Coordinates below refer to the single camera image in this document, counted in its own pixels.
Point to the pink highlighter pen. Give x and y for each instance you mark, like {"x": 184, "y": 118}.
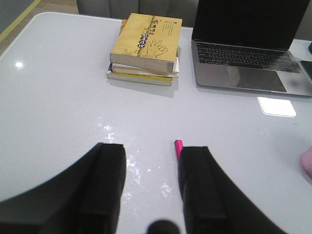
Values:
{"x": 178, "y": 144}

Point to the bottom book in stack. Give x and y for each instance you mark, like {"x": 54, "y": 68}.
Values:
{"x": 140, "y": 78}

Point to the black mouse pad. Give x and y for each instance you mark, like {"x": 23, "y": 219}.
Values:
{"x": 307, "y": 65}

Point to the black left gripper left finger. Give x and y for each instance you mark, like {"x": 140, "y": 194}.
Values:
{"x": 83, "y": 199}

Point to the middle book in stack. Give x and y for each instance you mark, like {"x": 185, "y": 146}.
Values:
{"x": 120, "y": 68}

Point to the pink mesh pen holder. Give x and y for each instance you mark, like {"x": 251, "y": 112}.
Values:
{"x": 306, "y": 164}

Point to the yellow top book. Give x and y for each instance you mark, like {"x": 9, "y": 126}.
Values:
{"x": 148, "y": 41}

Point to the grey laptop with black screen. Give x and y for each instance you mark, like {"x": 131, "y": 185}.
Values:
{"x": 244, "y": 45}

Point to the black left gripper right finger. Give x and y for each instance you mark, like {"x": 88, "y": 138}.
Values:
{"x": 212, "y": 203}

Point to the grey left armchair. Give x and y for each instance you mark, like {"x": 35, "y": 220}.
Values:
{"x": 121, "y": 9}

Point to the book in stack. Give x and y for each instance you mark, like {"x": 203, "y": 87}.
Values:
{"x": 140, "y": 78}
{"x": 120, "y": 68}

